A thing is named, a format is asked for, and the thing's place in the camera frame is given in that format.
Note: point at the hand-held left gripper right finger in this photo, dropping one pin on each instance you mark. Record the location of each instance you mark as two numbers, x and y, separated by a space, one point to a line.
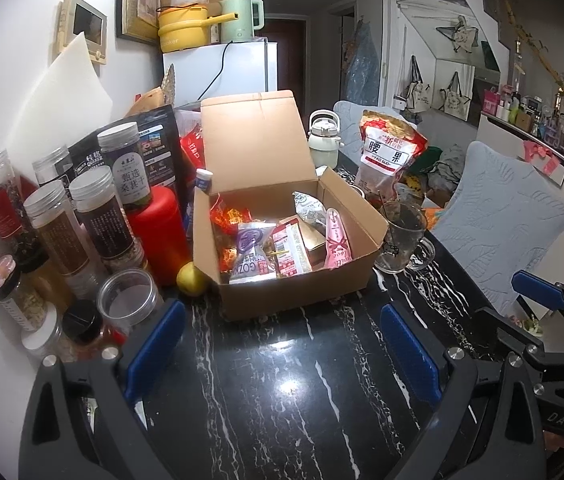
409 355

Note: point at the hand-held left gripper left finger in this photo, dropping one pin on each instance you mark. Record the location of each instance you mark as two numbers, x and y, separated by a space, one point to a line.
154 345

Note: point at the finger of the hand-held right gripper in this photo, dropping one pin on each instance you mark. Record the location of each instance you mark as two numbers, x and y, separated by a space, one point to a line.
504 330
539 292

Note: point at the red gold candy packet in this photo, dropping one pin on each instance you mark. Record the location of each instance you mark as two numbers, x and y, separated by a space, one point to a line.
227 216
228 259

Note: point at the silver purple snack packet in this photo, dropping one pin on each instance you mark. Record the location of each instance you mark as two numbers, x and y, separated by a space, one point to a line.
249 260

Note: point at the pink snack packet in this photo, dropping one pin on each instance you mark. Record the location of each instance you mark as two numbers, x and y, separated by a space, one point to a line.
337 240

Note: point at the white red rose packet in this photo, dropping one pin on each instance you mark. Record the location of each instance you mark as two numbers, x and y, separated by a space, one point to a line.
287 255

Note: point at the white grey snack packet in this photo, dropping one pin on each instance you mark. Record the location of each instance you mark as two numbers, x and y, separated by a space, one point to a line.
309 210

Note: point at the cardboard box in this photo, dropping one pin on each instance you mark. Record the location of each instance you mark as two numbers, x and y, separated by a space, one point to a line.
252 150

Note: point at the wide clear-lid jar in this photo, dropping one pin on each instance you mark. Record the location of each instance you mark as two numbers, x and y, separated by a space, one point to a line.
129 300

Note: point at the yellow lemon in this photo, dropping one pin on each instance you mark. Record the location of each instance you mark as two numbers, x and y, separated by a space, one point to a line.
192 280

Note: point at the small black-lid jar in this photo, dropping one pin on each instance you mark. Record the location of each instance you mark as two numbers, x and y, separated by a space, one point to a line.
82 325

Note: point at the clear glass mug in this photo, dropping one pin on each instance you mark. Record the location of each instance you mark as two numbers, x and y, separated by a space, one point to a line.
401 260

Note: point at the red plastic container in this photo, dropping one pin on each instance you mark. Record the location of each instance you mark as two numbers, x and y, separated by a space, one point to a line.
157 240

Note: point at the small white-lid jar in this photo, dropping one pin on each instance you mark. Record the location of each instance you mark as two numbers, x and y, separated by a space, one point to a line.
42 335

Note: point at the clear jar dark contents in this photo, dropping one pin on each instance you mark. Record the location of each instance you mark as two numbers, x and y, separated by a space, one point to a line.
104 220

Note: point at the pink ribbon bow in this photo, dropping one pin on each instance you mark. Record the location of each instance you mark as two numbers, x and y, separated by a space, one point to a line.
541 155

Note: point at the clear jar brown contents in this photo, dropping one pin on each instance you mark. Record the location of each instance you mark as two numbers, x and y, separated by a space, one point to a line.
59 232

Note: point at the tan wrapped cake bar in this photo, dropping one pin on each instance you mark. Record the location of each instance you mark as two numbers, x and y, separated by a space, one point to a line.
312 242

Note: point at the pink-lid bottle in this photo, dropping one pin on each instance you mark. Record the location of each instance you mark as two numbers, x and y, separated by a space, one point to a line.
12 290

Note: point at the green bag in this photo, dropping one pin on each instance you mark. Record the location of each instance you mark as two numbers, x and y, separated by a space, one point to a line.
429 157

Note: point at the row of cosmetic bottles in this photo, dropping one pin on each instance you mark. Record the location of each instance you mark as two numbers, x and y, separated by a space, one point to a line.
536 115

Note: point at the black stand-up pouch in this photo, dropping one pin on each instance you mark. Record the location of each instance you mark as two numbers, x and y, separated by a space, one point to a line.
162 145

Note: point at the red plastic bag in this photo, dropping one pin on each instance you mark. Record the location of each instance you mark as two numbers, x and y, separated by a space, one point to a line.
193 147

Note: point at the red clear nut bag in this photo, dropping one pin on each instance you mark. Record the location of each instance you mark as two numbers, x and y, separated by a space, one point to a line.
386 155

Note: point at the clear jar grey lid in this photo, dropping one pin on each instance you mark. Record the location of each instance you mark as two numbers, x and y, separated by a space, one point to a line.
52 165

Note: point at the clear jar with red label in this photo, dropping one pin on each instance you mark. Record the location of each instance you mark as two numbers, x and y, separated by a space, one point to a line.
4 200

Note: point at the cream water bottle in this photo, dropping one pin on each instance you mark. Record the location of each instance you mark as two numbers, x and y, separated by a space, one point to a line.
323 145

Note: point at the canvas tote bag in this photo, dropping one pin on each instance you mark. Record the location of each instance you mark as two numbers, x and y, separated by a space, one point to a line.
417 92

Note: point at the brown paper bag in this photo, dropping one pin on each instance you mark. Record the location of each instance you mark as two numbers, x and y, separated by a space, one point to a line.
147 102

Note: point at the white foam board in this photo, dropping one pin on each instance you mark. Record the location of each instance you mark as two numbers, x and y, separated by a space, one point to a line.
72 100

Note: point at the round woven tray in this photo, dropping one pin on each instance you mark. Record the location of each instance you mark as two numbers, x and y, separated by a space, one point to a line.
170 85

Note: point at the white fridge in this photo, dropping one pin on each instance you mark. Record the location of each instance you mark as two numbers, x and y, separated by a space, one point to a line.
242 70

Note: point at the blue plastic garment cover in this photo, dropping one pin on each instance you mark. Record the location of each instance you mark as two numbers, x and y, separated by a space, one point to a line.
361 65

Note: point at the dark brown door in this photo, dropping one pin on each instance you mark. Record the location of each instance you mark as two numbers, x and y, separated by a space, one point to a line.
284 60

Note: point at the yellow pot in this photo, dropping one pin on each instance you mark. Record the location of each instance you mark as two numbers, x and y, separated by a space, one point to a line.
182 30

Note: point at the light green electric kettle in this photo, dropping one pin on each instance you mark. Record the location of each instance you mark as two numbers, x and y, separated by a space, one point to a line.
237 20

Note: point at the framed picture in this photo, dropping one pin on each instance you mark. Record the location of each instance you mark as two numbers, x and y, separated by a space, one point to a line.
137 0

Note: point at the cream wall intercom panel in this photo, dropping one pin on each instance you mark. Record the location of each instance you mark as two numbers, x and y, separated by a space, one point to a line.
87 22

